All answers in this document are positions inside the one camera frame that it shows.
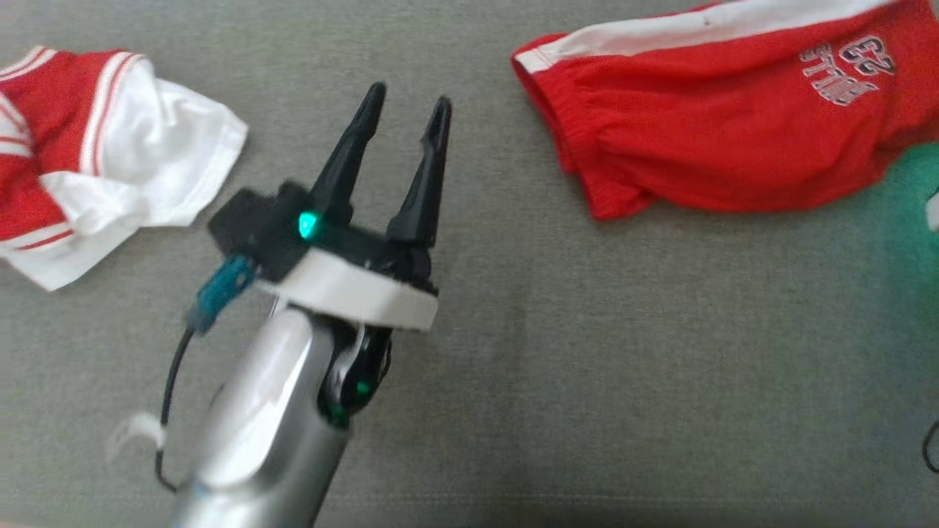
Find red and white jersey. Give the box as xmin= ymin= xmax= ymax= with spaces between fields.
xmin=0 ymin=45 xmax=249 ymax=293

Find grey fabric sofa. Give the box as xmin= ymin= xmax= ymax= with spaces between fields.
xmin=0 ymin=0 xmax=939 ymax=528

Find red shorts with white stripe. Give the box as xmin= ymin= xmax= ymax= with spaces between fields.
xmin=511 ymin=0 xmax=939 ymax=221

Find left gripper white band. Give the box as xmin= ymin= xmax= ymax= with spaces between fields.
xmin=257 ymin=81 xmax=453 ymax=332

